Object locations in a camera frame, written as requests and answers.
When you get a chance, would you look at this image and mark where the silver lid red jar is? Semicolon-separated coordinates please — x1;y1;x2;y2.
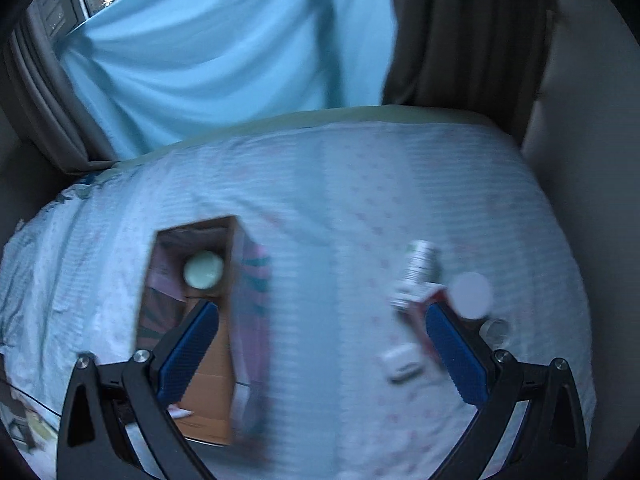
480;317;511;348

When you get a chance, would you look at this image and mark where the cardboard box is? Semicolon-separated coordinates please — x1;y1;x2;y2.
134;216;273;447

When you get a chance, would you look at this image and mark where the light blue curtain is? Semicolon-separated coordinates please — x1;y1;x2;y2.
57;0;401;158

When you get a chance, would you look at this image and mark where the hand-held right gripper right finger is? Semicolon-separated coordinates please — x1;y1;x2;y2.
424;302;588;480

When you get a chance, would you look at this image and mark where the red carton box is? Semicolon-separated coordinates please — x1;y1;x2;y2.
410;282;451;376

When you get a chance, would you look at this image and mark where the small white case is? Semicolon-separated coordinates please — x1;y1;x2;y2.
380;344;422;385

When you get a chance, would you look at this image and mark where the white jar with green label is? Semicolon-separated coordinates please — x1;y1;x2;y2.
450;272;495;320

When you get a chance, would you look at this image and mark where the dark brown curtain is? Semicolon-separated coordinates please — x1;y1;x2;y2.
382;0;556;111

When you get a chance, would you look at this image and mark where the pale green jar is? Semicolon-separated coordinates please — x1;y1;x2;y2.
182;251;224;290

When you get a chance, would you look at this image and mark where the white bottle with green label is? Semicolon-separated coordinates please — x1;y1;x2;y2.
390;240;443;313

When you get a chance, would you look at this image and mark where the checked floral blanket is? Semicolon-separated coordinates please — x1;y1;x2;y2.
0;122;598;480

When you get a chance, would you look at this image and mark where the beige curtain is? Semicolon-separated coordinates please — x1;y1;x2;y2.
2;10;118;176

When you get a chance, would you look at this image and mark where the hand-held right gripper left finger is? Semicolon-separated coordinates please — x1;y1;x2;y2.
56;300;221;480

